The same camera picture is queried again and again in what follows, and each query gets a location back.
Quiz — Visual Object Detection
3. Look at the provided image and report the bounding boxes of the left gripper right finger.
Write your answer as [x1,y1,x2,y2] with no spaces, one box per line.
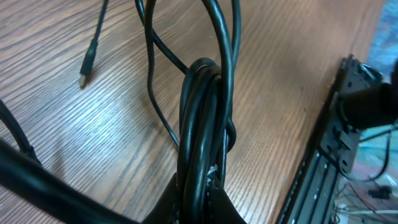
[205,174,246,224]

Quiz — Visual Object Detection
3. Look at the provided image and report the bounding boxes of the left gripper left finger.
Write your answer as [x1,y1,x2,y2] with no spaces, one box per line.
[142,173,180,224]

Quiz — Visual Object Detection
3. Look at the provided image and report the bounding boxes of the black USB cable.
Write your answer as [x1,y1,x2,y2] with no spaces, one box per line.
[0,0,243,224]

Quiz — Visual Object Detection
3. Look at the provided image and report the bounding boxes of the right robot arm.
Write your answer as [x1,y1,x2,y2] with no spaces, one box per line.
[339,63,397,129]

